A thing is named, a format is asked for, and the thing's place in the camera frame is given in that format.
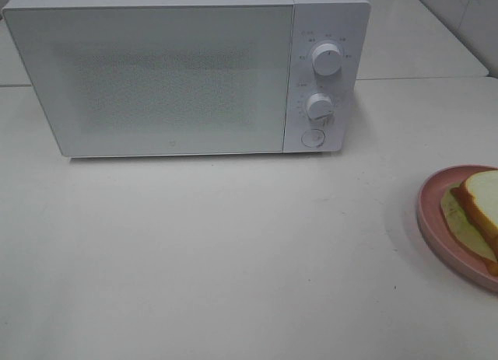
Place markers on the white bread sandwich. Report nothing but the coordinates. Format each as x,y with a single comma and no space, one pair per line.
470,211

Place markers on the white microwave knob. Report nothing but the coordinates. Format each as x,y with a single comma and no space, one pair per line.
318,106
326,58

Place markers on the white microwave door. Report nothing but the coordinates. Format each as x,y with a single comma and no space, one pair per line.
156,82

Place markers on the pink round plate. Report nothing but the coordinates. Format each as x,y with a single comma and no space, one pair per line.
437,235

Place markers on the white microwave oven body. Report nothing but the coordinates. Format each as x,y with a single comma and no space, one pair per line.
343,22

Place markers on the round door release button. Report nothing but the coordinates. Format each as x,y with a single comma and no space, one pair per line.
313,138

